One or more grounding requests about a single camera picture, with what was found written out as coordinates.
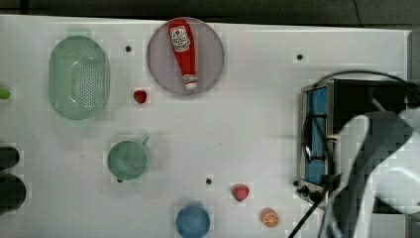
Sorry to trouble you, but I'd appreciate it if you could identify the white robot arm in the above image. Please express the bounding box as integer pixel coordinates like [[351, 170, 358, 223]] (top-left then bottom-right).
[[318, 109, 419, 238]]

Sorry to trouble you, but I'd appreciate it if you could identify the black toaster oven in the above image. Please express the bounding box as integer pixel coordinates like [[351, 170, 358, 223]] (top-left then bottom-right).
[[295, 78, 417, 209]]

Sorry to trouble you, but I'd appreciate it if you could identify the grey round plate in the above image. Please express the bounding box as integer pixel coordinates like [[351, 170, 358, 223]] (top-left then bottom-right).
[[147, 17, 224, 95]]

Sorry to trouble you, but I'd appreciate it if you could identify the red plush strawberry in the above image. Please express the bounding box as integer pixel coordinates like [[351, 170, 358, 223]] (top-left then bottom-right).
[[231, 183, 250, 202]]

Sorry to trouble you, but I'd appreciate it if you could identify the red ketchup bottle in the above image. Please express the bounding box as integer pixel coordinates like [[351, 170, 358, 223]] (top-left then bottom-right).
[[167, 19, 197, 90]]

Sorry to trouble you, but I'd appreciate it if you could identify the green metal cup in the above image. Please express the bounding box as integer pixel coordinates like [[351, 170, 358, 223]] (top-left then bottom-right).
[[107, 137, 151, 182]]

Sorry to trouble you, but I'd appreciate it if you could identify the blue bowl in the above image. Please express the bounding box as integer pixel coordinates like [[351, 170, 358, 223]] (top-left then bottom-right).
[[175, 204, 211, 238]]

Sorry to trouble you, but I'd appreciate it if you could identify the orange slice toy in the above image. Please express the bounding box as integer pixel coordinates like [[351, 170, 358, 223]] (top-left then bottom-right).
[[260, 207, 280, 228]]

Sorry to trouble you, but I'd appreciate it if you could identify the green plastic colander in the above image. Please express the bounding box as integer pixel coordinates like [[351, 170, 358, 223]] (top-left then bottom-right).
[[48, 36, 110, 120]]

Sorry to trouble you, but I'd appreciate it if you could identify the black cylinder cup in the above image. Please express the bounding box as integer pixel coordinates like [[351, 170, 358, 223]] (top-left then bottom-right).
[[0, 147, 20, 171]]

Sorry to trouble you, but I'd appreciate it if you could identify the green spatula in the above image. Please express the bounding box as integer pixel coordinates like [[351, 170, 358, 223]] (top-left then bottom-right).
[[0, 88, 11, 100]]

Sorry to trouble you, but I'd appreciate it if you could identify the black utensil holder cup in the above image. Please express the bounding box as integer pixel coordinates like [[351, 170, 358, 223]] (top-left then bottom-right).
[[0, 174, 27, 215]]

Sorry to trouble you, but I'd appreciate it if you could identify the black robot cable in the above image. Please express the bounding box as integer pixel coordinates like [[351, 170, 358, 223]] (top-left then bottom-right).
[[286, 69, 420, 238]]

